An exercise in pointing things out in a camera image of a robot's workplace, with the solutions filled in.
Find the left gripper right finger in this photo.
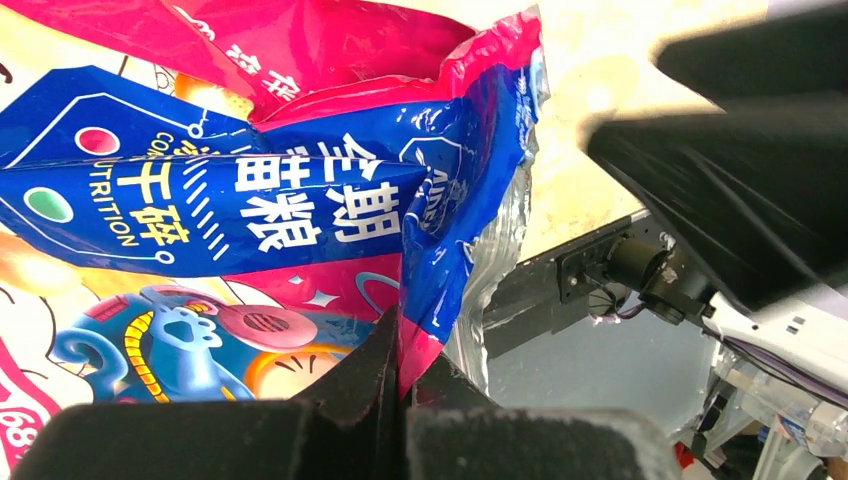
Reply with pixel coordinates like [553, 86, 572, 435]
[404, 356, 682, 479]

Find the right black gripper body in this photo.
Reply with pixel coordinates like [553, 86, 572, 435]
[586, 3, 847, 312]

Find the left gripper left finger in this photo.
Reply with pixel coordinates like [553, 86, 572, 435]
[12, 309, 401, 479]

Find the pink blue pet food bag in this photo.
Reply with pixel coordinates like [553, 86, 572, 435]
[1, 1, 546, 478]

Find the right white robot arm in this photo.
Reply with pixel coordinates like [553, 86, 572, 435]
[585, 1, 847, 406]

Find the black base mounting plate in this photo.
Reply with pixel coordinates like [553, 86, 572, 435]
[483, 210, 664, 360]

